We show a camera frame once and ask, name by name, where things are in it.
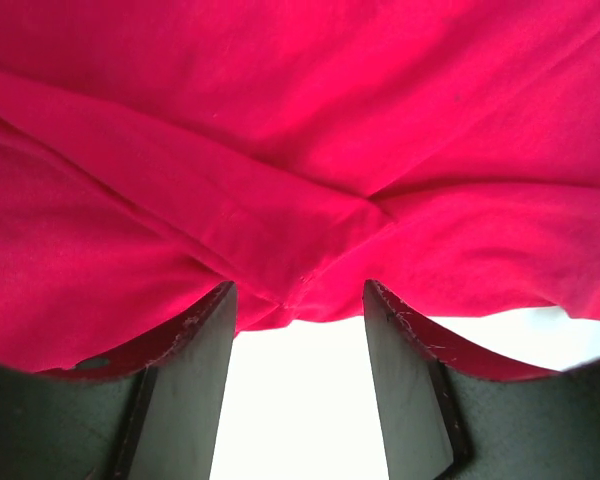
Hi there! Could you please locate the red t shirt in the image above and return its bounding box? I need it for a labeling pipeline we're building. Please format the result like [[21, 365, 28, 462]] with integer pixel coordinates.
[[0, 1, 600, 372]]

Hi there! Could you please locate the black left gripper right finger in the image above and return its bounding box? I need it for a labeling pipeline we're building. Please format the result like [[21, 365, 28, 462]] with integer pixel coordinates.
[[363, 280, 600, 479]]

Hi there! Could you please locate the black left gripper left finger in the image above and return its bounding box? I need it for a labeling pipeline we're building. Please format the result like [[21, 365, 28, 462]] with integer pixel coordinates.
[[0, 282, 237, 479]]

